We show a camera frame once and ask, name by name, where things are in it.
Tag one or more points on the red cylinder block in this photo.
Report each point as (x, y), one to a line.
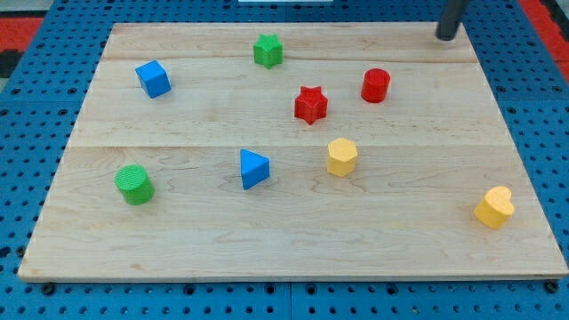
(375, 85)

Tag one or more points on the blue cube block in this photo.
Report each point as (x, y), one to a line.
(153, 79)

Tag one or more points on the green cylinder block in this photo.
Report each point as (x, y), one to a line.
(134, 184)

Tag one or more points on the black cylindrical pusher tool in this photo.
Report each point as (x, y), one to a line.
(450, 19)

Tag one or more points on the red star block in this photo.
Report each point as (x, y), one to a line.
(310, 105)

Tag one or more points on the yellow hexagon block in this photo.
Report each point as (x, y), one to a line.
(342, 157)

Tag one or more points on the green star block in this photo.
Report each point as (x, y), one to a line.
(268, 51)

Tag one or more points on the wooden board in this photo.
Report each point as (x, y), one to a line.
(427, 155)

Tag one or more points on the blue triangle block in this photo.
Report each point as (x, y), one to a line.
(254, 168)

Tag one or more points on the yellow heart block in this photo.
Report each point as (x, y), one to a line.
(495, 208)

